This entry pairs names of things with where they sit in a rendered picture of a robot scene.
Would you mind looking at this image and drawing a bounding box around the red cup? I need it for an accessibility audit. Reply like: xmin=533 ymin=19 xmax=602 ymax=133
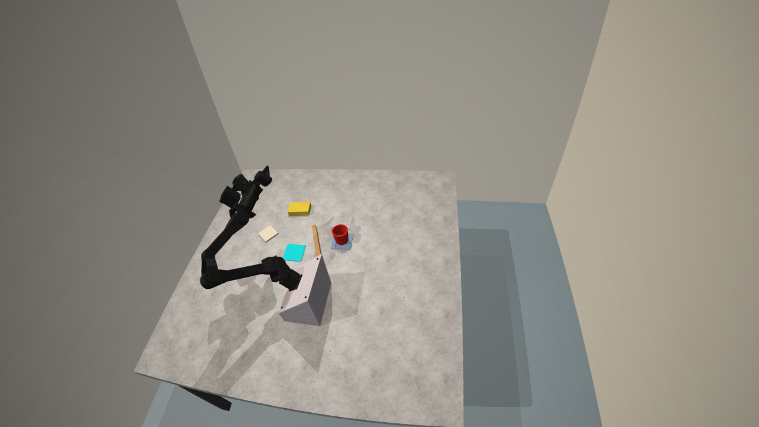
xmin=332 ymin=224 xmax=348 ymax=246

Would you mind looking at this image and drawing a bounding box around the cream flat block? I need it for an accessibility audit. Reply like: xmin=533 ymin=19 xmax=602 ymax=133
xmin=258 ymin=225 xmax=278 ymax=242

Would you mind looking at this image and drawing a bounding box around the light brown wooden plank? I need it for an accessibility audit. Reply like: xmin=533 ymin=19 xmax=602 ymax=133
xmin=311 ymin=225 xmax=321 ymax=256

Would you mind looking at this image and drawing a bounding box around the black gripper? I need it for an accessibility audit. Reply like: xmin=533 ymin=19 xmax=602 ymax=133
xmin=242 ymin=166 xmax=272 ymax=201

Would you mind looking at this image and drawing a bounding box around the yellow flat block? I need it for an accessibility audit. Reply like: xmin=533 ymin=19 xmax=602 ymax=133
xmin=288 ymin=202 xmax=311 ymax=216

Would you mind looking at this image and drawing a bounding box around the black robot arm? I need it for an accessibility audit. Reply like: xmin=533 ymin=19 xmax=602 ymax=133
xmin=200 ymin=174 xmax=302 ymax=291

